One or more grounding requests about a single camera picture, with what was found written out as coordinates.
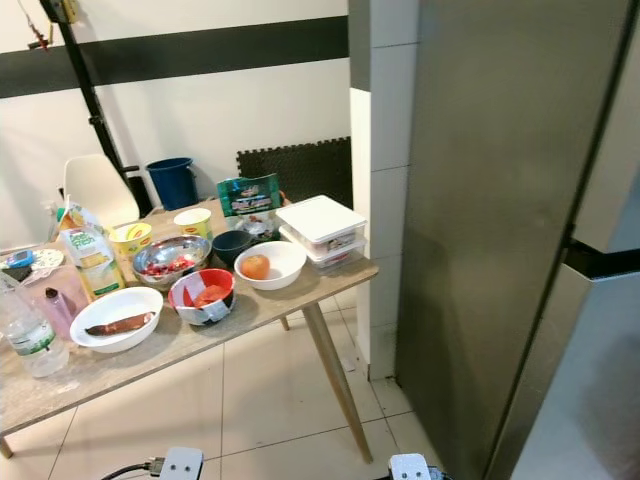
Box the round white bowl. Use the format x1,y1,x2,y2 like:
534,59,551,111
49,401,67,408
234,241,308,292

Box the Peel Fresh juice carton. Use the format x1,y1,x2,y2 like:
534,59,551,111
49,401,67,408
57,200,127,300

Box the stainless steel bowl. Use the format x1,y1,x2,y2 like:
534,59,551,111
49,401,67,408
133,235,213,292

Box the black metal stand pole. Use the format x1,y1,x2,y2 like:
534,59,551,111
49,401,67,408
38,0,151,216

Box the white oval bowl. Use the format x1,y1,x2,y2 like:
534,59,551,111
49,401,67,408
70,287,164,354

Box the white plastic shell chair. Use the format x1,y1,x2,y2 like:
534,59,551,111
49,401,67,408
63,154,142,231

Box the yellow Maggi noodle cup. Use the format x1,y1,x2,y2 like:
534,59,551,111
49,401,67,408
110,222,153,260
173,207,213,241

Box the red dried chilies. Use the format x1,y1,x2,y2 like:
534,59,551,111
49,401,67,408
143,256,199,278

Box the dark blue plastic bucket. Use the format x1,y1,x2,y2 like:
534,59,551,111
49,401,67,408
146,157,197,211

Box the orange fruit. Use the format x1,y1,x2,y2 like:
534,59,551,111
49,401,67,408
241,254,271,281

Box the light wooden dining table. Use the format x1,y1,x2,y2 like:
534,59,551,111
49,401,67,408
0,196,380,464

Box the black interlocking foam mat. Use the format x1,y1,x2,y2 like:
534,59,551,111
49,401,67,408
237,138,354,210

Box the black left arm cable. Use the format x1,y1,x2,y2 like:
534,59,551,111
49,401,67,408
100,457,167,480

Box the grey steel refrigerator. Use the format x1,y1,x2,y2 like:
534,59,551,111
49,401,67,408
395,0,640,480

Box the red and white bowl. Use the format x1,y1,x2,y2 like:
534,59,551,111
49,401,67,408
169,268,236,327

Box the patterned round plate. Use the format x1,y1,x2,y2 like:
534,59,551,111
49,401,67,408
8,248,67,284

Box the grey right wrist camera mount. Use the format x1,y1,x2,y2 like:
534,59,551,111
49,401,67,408
390,453,436,480

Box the green snack bag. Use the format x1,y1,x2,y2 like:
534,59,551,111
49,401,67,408
217,174,282,239

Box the brown sweet potato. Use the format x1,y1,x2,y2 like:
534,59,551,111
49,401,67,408
84,312,157,337

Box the dark navy bowl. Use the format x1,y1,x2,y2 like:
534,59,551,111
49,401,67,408
211,230,254,269

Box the pink plastic measuring jug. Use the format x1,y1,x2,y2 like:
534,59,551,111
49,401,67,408
32,268,83,339

